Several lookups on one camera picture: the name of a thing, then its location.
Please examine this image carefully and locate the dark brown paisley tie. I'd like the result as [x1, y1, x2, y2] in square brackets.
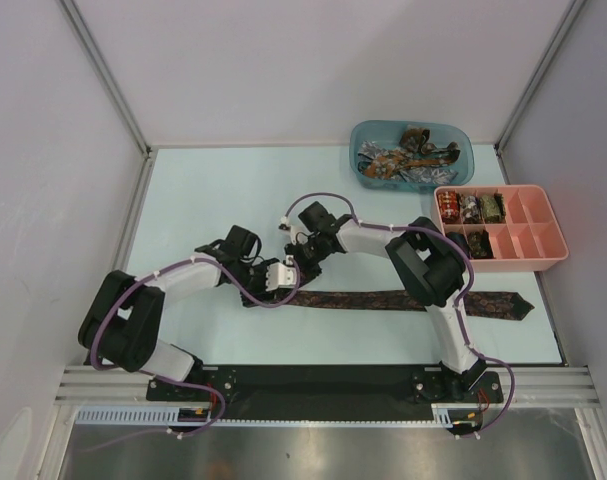
[272, 287, 536, 322]

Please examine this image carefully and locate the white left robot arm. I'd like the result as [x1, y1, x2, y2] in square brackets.
[78, 225, 299, 400]

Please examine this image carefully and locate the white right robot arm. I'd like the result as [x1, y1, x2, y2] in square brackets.
[279, 202, 487, 401]

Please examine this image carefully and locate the orange patterned tie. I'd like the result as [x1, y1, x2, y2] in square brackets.
[358, 147, 464, 180]

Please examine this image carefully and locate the silver grey patterned tie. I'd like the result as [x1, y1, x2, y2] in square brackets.
[357, 139, 459, 191]

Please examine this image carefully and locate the blue plastic bin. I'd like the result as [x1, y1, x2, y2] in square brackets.
[349, 120, 475, 192]

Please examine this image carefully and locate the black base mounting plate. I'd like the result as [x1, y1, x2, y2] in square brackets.
[147, 363, 504, 421]

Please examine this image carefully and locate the brown patterned tie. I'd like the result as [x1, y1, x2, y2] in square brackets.
[399, 127, 460, 156]

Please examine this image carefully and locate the purple white rolled tie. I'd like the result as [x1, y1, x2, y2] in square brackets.
[458, 195, 482, 224]

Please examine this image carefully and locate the dark floral rolled tie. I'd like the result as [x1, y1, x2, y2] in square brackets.
[467, 230, 494, 260]

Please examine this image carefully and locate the green rolled tie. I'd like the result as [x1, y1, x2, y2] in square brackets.
[479, 193, 505, 224]

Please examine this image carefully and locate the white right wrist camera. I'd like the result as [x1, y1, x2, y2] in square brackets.
[278, 215, 309, 245]

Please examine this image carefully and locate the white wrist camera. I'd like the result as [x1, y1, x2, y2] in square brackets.
[265, 255, 301, 292]
[278, 215, 309, 245]

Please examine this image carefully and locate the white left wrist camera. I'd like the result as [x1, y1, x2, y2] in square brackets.
[265, 255, 301, 292]

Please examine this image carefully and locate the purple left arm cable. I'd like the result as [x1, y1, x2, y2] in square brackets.
[87, 254, 304, 444]

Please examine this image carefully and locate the white slotted cable duct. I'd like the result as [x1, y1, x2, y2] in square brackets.
[75, 406, 463, 428]

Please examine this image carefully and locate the aluminium frame rail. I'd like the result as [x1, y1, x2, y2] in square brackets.
[54, 366, 600, 408]

